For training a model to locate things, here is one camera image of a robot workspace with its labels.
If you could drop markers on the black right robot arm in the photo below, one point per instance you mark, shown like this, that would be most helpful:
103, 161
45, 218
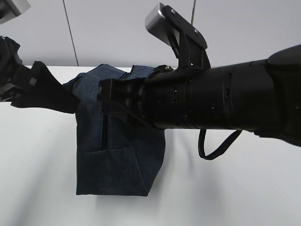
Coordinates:
262, 97

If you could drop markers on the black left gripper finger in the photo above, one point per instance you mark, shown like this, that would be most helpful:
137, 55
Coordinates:
47, 93

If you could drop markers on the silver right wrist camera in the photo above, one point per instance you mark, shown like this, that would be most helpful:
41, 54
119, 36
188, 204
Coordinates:
157, 25

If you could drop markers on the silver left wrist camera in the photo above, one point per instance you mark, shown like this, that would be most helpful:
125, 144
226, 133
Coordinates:
10, 9

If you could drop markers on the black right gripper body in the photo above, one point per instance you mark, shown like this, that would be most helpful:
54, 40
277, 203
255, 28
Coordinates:
163, 94

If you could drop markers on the navy insulated lunch bag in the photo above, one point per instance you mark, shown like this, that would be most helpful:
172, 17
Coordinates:
113, 158

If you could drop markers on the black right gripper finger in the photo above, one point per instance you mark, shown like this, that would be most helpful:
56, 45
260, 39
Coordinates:
129, 110

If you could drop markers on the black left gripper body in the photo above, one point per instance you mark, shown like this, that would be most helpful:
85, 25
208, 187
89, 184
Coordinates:
15, 78

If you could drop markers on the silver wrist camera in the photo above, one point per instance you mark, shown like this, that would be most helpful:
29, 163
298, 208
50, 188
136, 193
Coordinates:
157, 25
10, 9

